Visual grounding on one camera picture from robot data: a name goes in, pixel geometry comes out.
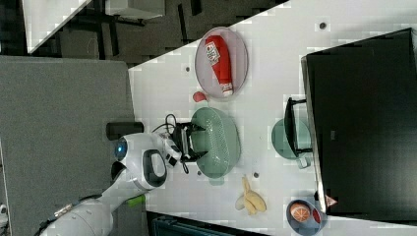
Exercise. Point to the blue bowl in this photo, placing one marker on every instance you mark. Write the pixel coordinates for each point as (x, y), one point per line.
(309, 227)

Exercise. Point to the red strawberry toy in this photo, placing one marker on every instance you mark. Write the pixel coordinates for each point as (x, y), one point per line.
(199, 96)

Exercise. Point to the peeled banana toy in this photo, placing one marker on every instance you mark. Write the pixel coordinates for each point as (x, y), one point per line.
(251, 201)

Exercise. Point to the red ketchup bottle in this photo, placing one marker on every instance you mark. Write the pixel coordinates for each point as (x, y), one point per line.
(218, 56)

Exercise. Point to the green mug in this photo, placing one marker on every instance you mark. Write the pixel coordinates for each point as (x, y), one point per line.
(296, 147)

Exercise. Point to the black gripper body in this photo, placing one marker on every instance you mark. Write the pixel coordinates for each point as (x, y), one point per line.
(181, 137)

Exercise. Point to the red tomato toy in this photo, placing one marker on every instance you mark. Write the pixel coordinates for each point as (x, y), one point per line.
(317, 216)

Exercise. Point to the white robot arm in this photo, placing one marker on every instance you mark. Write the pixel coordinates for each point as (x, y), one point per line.
(142, 164)

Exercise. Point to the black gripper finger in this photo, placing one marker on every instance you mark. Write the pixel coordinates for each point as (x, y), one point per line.
(196, 128)
(194, 156)

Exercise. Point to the black toaster oven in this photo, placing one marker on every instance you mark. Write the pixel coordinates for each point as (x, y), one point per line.
(361, 100)

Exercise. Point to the green strainer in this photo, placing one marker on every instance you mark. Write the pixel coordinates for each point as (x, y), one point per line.
(218, 140)

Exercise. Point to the orange slice toy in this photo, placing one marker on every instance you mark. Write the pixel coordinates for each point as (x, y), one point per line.
(300, 212)

